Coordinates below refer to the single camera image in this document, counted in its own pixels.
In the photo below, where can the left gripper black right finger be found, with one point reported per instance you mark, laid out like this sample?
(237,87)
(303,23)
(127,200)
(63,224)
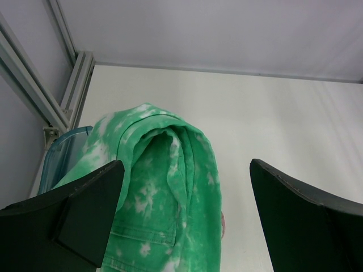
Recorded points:
(306,228)

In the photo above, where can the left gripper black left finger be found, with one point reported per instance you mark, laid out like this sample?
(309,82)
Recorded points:
(65,229)

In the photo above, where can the green white patterned trousers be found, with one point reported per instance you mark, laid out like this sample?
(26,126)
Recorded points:
(169,214)

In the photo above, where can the teal laundry basket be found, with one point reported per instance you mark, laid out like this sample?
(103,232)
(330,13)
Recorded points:
(62,156)

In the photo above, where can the pink red garment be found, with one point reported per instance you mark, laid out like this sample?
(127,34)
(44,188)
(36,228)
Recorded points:
(223,223)

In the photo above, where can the left aluminium frame posts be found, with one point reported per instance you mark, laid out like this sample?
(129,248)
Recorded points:
(41,63)

